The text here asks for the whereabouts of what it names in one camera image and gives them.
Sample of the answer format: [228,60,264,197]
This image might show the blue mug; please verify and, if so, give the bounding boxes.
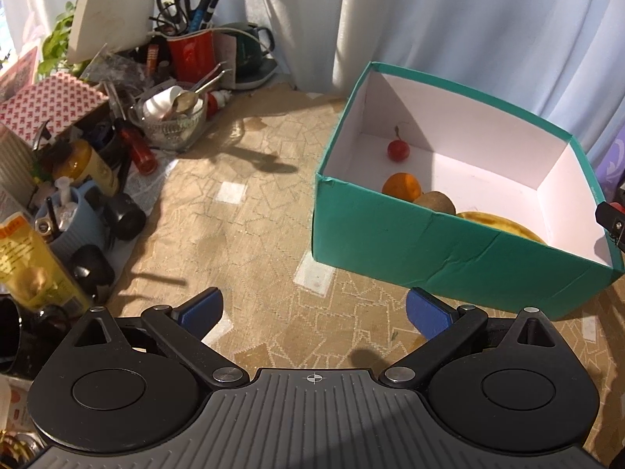
[34,177,106,265]

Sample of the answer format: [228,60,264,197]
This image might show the red pen cup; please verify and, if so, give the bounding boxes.
[166,30,216,82]

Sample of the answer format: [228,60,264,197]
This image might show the black scissors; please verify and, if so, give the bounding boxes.
[150,0,195,36]

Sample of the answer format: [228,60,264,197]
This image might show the white curtain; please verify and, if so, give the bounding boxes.
[0,0,625,158]

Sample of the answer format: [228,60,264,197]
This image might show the red small bottle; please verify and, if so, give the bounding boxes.
[204,90,232,119]

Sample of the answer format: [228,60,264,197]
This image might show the glass bowl with items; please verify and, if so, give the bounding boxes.
[129,79,207,151]

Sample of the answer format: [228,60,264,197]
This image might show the red white patterned box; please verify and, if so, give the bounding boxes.
[1,73,108,144]

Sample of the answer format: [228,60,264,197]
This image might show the amber jar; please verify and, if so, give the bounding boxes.
[52,139,119,196]

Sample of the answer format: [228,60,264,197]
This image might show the red cherry tomato with stem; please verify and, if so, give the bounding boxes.
[387,125,411,163]

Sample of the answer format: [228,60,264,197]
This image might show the green plant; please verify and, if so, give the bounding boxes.
[37,1,89,79]

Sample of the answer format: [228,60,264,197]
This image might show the brown kiwi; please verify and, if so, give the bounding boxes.
[413,191,457,216]

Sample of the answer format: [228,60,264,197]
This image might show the yellow banana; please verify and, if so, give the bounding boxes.
[457,211,545,245]

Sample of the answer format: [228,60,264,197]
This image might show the teal cardboard box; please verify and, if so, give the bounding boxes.
[311,63,624,319]

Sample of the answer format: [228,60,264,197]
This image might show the yellow packet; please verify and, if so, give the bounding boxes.
[0,212,92,318]

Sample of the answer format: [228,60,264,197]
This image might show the black round cap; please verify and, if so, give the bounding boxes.
[103,193,147,242]

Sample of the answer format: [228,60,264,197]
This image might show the white board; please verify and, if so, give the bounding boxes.
[67,0,155,64]

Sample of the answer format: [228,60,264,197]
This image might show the orange fruit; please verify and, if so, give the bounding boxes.
[381,173,423,202]

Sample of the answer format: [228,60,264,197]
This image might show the purple patterned bag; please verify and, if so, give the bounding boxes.
[595,127,625,201]

